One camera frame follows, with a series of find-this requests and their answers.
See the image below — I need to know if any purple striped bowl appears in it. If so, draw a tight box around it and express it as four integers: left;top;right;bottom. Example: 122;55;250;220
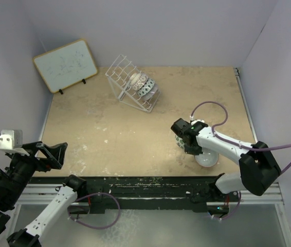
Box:
142;85;158;101

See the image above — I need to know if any aluminium side rail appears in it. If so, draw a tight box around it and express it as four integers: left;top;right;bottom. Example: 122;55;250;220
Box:
233;67;271;182

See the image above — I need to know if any maroon lattice pattern bowl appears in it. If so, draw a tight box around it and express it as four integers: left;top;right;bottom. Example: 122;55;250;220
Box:
130;72;149;91

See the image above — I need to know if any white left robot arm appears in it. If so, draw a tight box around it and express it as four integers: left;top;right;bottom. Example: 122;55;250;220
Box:
0;142;87;246

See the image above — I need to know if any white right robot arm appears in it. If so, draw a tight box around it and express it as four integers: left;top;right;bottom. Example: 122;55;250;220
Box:
171;118;282;201

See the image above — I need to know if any black table front rail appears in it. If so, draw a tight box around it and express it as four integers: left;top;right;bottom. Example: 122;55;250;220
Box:
28;176;246;215

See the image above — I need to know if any white wire dish rack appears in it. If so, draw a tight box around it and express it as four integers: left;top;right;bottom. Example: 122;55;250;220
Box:
105;55;160;113

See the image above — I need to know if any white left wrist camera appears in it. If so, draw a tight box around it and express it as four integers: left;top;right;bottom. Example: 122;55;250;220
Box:
0;130;30;156

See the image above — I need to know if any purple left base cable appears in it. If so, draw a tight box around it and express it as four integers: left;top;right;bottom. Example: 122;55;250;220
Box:
67;191;121;229

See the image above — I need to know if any blue floral pattern bowl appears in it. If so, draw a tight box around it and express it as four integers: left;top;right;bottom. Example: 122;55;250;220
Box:
137;79;155;97

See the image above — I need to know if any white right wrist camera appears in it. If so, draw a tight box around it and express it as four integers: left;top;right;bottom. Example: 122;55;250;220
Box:
190;116;205;125

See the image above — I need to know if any green leaf pattern bowl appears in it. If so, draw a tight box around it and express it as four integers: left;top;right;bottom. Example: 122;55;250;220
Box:
174;135;185;150

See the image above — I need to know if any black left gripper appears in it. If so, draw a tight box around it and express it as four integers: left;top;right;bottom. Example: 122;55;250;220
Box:
2;139;66;207

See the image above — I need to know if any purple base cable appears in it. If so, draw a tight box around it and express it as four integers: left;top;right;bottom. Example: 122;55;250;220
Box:
208;190;242;221
67;191;121;229

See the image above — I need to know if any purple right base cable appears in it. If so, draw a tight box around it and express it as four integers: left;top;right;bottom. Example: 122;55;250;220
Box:
208;190;242;221

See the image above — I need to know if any yellow framed whiteboard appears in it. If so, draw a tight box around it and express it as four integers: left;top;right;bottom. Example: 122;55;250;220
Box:
33;39;98;94

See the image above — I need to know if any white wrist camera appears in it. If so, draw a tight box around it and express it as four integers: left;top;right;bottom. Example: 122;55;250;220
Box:
0;130;30;156
190;116;205;125

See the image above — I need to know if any grey bowl red rim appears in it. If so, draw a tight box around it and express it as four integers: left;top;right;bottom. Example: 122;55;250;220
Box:
194;152;219;168

